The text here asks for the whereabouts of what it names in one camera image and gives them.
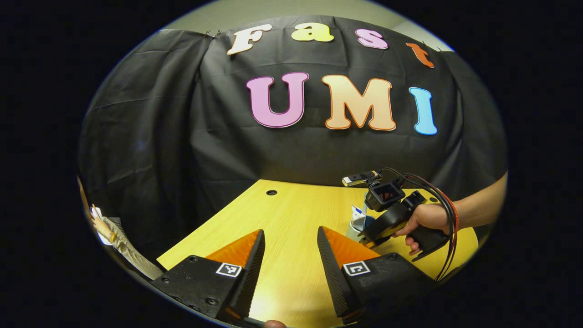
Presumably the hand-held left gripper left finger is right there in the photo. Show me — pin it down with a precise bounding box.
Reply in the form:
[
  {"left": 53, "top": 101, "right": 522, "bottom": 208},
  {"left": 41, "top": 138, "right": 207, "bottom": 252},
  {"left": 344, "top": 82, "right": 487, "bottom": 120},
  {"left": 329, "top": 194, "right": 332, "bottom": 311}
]
[{"left": 149, "top": 229, "right": 266, "bottom": 324}]

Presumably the wooden desktop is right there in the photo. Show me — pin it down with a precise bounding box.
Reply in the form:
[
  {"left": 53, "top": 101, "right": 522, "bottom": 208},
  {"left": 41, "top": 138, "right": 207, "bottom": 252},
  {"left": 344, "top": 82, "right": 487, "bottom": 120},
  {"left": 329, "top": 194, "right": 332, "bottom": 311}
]
[{"left": 156, "top": 179, "right": 480, "bottom": 328}]

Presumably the beige cloth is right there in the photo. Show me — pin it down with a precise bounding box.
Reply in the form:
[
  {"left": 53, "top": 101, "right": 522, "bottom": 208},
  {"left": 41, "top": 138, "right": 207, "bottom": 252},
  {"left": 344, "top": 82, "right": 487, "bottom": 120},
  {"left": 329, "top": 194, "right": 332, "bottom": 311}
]
[{"left": 89, "top": 204, "right": 164, "bottom": 281}]

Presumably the red cable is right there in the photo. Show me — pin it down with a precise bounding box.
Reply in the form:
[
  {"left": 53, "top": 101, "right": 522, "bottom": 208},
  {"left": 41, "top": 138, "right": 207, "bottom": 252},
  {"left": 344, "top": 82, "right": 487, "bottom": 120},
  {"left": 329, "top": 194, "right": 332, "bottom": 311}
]
[{"left": 410, "top": 175, "right": 460, "bottom": 278}]

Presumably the black backdrop cloth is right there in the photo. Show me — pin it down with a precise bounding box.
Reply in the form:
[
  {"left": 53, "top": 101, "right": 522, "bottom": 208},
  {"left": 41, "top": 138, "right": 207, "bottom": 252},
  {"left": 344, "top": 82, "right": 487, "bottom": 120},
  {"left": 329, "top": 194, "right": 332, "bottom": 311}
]
[{"left": 77, "top": 15, "right": 508, "bottom": 269}]

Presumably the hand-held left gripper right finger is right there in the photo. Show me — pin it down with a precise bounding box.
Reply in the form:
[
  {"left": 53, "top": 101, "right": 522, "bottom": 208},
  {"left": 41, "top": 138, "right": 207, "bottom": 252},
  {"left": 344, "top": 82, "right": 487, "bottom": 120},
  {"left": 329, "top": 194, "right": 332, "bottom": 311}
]
[{"left": 317, "top": 226, "right": 438, "bottom": 325}]

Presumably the white toothpaste tube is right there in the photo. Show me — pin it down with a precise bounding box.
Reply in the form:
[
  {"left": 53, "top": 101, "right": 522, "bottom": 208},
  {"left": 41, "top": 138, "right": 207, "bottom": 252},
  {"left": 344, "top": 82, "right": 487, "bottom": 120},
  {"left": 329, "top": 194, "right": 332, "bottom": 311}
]
[{"left": 351, "top": 205, "right": 368, "bottom": 231}]

